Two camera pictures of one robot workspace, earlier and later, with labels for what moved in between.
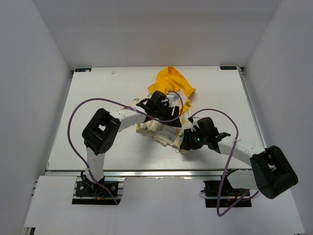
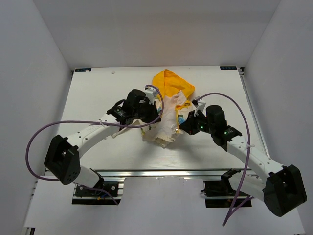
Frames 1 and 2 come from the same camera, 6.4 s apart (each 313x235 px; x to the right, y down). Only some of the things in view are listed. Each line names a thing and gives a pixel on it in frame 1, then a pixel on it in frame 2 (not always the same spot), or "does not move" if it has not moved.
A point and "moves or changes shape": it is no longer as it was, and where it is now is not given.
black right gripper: [188, 141] → [189, 125]
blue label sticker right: [228, 68] does not move
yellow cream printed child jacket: [179, 91] moves or changes shape
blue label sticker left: [82, 69] does not move
